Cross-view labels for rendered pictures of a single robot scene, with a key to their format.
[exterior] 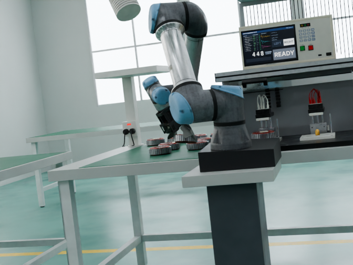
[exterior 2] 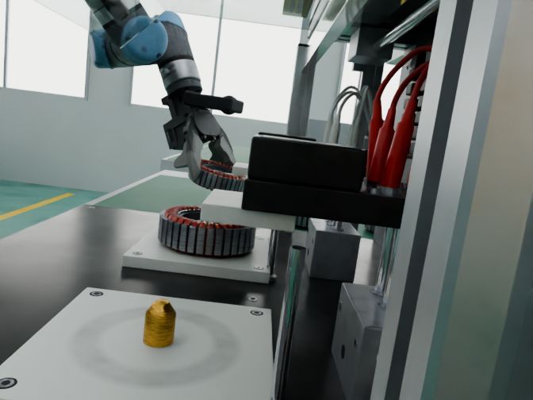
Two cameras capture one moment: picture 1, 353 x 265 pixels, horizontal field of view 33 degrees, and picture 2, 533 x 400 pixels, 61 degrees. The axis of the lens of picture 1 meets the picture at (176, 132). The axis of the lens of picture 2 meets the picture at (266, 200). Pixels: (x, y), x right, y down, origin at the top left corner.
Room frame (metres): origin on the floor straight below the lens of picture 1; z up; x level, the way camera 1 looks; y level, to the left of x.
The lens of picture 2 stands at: (2.68, -0.91, 0.93)
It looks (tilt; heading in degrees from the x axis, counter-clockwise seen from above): 9 degrees down; 73
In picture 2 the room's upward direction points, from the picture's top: 7 degrees clockwise
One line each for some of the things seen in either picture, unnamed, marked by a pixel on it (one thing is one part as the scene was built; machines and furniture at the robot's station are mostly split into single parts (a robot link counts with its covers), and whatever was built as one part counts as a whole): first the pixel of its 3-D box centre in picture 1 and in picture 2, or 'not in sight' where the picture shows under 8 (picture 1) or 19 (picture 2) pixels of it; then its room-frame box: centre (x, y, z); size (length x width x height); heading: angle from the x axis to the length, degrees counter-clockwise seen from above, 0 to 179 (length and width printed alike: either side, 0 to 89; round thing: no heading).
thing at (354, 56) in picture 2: not in sight; (370, 44); (2.96, -0.36, 1.05); 0.06 x 0.04 x 0.04; 74
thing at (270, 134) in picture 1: (263, 135); (207, 229); (2.77, -0.40, 0.80); 0.11 x 0.11 x 0.04
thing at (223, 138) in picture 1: (230, 133); not in sight; (2.21, -0.20, 0.87); 0.15 x 0.15 x 0.10
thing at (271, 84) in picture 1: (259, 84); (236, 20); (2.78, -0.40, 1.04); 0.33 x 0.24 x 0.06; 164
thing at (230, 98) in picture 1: (226, 102); not in sight; (2.20, -0.19, 0.99); 0.13 x 0.12 x 0.14; 104
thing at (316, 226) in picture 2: (267, 133); (330, 247); (2.91, -0.44, 0.80); 0.08 x 0.05 x 0.06; 74
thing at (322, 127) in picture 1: (318, 129); (382, 344); (2.85, -0.67, 0.80); 0.08 x 0.05 x 0.06; 74
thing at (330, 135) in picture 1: (318, 136); (157, 348); (2.71, -0.63, 0.78); 0.15 x 0.15 x 0.01; 74
